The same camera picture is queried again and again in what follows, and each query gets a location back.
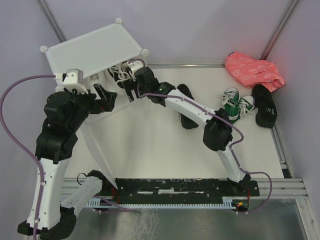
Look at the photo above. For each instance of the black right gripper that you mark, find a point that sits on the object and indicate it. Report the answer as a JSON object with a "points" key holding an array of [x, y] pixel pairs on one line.
{"points": [[129, 86]]}

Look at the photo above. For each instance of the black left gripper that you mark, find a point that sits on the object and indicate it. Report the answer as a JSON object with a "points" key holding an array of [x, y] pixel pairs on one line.
{"points": [[108, 99]]}

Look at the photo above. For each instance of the black white canvas sneaker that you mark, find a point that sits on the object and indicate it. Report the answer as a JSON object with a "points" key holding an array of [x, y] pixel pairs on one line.
{"points": [[120, 73]]}

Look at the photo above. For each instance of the black slip-on shoe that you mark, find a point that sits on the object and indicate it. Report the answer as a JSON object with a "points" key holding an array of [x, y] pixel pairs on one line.
{"points": [[266, 115], [186, 122]]}

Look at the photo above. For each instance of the green canvas sneaker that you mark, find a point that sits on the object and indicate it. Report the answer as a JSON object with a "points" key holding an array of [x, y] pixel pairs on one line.
{"points": [[246, 105], [230, 101]]}

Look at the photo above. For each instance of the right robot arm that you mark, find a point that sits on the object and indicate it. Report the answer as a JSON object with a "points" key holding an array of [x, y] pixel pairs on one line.
{"points": [[217, 129]]}

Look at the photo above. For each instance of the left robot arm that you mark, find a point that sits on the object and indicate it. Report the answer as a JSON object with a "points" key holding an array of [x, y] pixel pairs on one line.
{"points": [[50, 218]]}

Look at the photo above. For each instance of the white plastic shoe cabinet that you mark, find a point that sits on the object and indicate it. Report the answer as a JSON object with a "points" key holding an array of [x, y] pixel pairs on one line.
{"points": [[94, 53]]}

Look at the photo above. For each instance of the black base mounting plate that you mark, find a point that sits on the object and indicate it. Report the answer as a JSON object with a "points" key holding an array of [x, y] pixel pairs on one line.
{"points": [[176, 191]]}

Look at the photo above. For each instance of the pink patterned bag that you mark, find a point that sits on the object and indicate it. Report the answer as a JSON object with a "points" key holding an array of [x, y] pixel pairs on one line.
{"points": [[249, 71]]}

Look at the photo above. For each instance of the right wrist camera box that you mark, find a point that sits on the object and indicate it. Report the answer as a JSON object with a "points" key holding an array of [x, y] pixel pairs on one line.
{"points": [[136, 65]]}

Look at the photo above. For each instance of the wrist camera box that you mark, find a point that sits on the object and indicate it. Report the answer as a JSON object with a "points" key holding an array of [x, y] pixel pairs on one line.
{"points": [[136, 65], [71, 81]]}

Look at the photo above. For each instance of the aluminium frame rail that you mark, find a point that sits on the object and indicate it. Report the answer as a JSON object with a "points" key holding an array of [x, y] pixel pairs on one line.
{"points": [[184, 64]]}

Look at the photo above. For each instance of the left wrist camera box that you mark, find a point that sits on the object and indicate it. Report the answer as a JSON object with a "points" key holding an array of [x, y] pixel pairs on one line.
{"points": [[71, 81]]}

